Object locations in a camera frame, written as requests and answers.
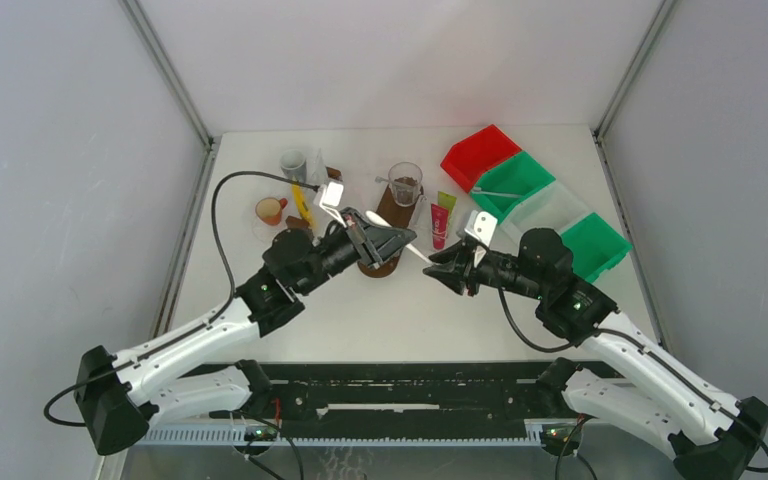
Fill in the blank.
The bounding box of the white storage bin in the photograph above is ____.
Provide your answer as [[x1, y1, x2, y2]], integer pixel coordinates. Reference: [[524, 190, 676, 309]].
[[500, 181, 593, 242]]

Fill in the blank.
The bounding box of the green bin with toothbrushes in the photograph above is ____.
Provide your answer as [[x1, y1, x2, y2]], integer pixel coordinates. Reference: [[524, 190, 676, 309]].
[[469, 151, 556, 222]]

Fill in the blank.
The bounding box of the clear textured oval tray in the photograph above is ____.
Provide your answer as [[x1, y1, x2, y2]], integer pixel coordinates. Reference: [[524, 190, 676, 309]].
[[251, 215, 287, 245]]

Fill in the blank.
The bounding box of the clear glass tumbler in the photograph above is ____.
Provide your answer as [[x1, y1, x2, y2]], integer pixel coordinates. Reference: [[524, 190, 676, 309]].
[[388, 161, 423, 207]]

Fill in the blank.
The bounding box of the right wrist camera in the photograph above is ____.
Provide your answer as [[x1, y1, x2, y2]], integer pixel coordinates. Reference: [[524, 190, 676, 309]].
[[456, 210, 498, 267]]

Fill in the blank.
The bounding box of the green bin with toothpaste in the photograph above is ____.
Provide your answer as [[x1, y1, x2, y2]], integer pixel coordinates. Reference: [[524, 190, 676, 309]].
[[560, 213, 632, 283]]

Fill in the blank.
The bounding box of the red storage bin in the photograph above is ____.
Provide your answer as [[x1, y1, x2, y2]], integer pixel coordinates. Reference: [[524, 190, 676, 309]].
[[440, 125, 522, 192]]

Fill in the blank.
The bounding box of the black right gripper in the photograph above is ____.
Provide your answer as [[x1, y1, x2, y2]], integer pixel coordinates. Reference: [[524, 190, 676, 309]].
[[422, 237, 547, 302]]

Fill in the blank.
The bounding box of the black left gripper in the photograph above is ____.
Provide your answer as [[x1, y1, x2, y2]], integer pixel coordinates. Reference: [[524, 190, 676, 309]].
[[295, 207, 414, 296]]

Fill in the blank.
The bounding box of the orange ceramic cup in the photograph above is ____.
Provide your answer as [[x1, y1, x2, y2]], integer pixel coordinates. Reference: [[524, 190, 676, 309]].
[[255, 197, 288, 226]]

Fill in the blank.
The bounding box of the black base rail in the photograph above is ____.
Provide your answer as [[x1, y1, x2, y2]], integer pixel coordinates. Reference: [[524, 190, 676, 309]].
[[211, 360, 607, 442]]

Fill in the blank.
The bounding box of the brown oval wooden tray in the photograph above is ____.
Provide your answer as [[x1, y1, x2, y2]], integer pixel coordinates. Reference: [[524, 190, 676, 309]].
[[357, 187, 418, 279]]

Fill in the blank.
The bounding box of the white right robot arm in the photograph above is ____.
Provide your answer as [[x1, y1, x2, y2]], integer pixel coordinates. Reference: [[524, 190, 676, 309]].
[[423, 228, 768, 479]]

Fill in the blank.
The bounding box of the green toothpaste tube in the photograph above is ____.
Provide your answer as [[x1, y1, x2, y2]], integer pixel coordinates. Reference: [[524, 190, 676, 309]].
[[437, 191, 457, 218]]

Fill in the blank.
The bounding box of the yellow toothpaste tube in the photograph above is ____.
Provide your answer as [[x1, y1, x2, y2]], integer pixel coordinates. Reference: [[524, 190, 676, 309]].
[[290, 180, 317, 229]]

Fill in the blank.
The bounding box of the red toothpaste tube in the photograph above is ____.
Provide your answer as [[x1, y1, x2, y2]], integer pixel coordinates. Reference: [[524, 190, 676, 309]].
[[430, 203, 449, 250]]

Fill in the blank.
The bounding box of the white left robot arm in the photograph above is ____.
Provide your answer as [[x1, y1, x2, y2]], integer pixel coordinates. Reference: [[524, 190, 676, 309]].
[[43, 207, 417, 456]]

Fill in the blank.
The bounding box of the clear textured acrylic holder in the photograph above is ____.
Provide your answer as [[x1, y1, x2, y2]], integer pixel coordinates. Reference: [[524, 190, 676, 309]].
[[409, 195, 454, 254]]

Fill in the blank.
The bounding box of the white toothpaste tube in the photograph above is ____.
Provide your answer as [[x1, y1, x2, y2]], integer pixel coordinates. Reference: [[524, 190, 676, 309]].
[[308, 149, 329, 186]]

